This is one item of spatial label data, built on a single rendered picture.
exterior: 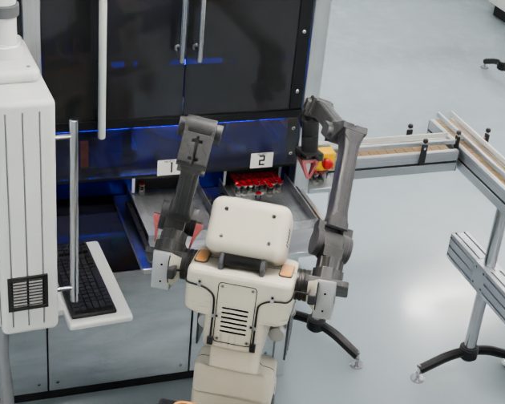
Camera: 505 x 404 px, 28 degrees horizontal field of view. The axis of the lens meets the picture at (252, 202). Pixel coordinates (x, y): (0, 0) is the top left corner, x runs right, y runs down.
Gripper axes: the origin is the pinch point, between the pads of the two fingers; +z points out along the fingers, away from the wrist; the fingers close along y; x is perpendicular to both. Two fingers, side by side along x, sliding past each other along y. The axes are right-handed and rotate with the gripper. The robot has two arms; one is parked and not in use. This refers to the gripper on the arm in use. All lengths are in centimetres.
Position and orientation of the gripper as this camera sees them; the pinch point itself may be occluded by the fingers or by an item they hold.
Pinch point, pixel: (308, 175)
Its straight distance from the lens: 338.9
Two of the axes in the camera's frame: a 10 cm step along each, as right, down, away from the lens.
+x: -9.4, 0.9, -3.2
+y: -3.3, -3.4, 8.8
